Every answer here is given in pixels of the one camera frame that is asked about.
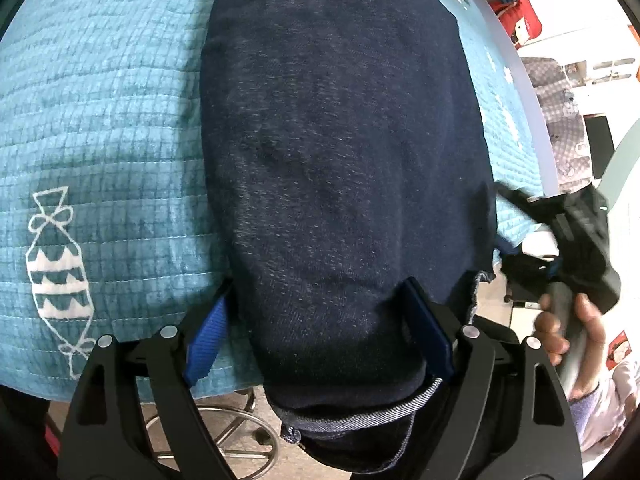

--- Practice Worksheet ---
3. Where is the red cartoon bag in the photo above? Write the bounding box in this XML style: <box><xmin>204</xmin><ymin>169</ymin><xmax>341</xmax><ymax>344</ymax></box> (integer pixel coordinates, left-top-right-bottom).
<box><xmin>487</xmin><ymin>0</ymin><xmax>546</xmax><ymax>51</ymax></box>

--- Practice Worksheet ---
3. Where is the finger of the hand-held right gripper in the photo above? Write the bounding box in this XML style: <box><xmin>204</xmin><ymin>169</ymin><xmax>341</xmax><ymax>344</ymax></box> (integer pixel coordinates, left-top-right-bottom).
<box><xmin>500</xmin><ymin>252</ymin><xmax>561</xmax><ymax>303</ymax></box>
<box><xmin>494</xmin><ymin>182</ymin><xmax>563</xmax><ymax>226</ymax></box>

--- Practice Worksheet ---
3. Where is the person's right hand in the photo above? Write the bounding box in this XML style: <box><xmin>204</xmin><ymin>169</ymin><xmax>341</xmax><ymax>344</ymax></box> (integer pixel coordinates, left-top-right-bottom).
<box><xmin>532</xmin><ymin>292</ymin><xmax>608</xmax><ymax>396</ymax></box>

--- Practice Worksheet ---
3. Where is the chrome stool base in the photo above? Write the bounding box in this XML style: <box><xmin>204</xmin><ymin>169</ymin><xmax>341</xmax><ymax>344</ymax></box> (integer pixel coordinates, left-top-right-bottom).
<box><xmin>140</xmin><ymin>387</ymin><xmax>278</xmax><ymax>476</ymax></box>

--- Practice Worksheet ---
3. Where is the dark denim jacket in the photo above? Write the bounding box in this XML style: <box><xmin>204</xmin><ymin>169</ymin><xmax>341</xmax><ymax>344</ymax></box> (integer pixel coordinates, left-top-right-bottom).
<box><xmin>199</xmin><ymin>0</ymin><xmax>498</xmax><ymax>473</ymax></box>

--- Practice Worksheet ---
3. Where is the person's right forearm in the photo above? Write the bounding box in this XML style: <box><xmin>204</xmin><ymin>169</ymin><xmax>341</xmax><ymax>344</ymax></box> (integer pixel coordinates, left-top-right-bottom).
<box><xmin>567</xmin><ymin>355</ymin><xmax>640</xmax><ymax>453</ymax></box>

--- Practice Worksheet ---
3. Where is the grey patterned cloth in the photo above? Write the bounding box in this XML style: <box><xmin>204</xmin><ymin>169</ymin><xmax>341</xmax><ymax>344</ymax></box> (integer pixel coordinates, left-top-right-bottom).
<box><xmin>522</xmin><ymin>55</ymin><xmax>593</xmax><ymax>193</ymax></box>

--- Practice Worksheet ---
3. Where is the teal bunk bed frame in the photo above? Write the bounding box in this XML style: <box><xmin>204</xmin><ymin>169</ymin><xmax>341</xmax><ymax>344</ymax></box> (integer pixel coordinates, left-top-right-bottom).
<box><xmin>400</xmin><ymin>0</ymin><xmax>640</xmax><ymax>271</ymax></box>

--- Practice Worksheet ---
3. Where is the black monitor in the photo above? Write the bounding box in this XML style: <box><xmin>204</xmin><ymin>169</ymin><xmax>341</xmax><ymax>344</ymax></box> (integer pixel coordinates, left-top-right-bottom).
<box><xmin>582</xmin><ymin>115</ymin><xmax>616</xmax><ymax>181</ymax></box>

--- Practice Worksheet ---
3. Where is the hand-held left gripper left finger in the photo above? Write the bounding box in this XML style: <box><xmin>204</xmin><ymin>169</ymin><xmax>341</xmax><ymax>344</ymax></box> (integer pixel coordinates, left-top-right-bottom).
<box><xmin>56</xmin><ymin>280</ymin><xmax>236</xmax><ymax>480</ymax></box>

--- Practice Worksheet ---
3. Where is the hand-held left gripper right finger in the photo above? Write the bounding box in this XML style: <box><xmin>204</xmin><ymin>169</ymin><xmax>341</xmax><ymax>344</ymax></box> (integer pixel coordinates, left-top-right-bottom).
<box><xmin>400</xmin><ymin>276</ymin><xmax>586</xmax><ymax>480</ymax></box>

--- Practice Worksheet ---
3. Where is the teal quilted bed sheet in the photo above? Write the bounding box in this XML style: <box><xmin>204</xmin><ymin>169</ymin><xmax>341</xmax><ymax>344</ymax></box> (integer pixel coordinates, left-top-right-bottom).
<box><xmin>0</xmin><ymin>0</ymin><xmax>546</xmax><ymax>403</ymax></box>

